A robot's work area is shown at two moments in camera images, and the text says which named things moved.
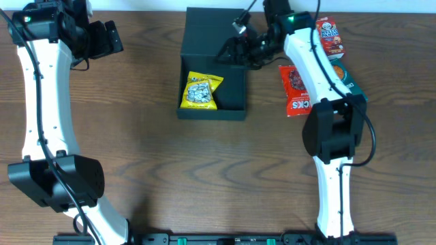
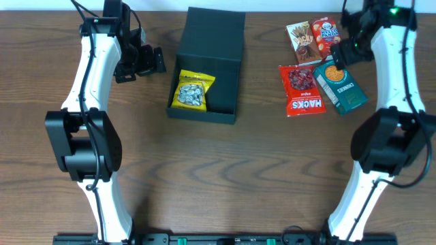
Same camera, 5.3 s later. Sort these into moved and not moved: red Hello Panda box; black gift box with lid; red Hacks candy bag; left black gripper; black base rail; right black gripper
Moved: right black gripper; left black gripper; black gift box with lid
Not moved: black base rail; red Hacks candy bag; red Hello Panda box
